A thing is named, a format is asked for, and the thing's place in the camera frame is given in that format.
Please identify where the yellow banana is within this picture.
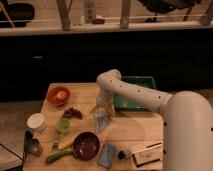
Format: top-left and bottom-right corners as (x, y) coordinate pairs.
(58, 138), (74, 150)

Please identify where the peach-coloured egg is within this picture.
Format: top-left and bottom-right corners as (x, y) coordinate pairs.
(56, 91), (66, 100)

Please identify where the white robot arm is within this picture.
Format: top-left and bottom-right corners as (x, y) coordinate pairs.
(92, 69), (213, 171)

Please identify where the black metal ladle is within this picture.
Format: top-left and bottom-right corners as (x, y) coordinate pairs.
(24, 131), (43, 158)

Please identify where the blue sponge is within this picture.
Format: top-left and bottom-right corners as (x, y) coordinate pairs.
(97, 143), (116, 169)

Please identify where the white cup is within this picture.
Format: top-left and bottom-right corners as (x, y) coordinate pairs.
(27, 113), (46, 132)

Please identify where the dark chair left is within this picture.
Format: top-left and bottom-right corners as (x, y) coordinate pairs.
(0, 2), (35, 28)

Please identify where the metal fork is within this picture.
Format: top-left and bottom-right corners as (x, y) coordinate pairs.
(51, 133), (60, 151)

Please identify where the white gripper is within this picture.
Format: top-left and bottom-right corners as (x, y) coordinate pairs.
(91, 89), (115, 117)

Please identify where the dark dried fruit pile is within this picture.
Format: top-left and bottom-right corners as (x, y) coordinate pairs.
(63, 108), (83, 119)

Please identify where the dark brown pan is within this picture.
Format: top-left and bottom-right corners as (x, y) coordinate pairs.
(72, 132), (100, 161)

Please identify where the black office chair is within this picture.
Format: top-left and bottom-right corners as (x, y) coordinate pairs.
(138, 0), (202, 23)

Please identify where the green cup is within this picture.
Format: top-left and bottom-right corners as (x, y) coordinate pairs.
(56, 118), (70, 134)

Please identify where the green plastic bin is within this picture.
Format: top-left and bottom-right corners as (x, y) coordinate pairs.
(113, 76), (156, 112)

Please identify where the orange bowl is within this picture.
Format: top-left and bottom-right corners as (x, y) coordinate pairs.
(46, 86), (70, 106)

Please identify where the white cardboard box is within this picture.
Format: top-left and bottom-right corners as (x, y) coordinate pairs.
(132, 143), (162, 168)

